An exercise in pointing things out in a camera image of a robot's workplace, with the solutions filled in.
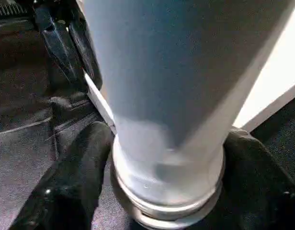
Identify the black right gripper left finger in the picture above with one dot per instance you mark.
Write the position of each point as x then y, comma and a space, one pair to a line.
66, 191

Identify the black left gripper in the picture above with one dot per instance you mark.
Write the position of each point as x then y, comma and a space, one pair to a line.
23, 7

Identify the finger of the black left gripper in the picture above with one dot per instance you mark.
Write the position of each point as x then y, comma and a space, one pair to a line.
85, 52

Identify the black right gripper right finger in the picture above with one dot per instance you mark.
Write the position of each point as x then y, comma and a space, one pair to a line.
262, 191

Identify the white plastic table leg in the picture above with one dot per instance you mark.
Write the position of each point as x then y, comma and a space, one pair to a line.
176, 96

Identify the white plastic table top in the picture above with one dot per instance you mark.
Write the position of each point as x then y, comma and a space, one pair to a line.
277, 91

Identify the black work mat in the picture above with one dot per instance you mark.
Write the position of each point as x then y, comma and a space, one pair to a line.
23, 134

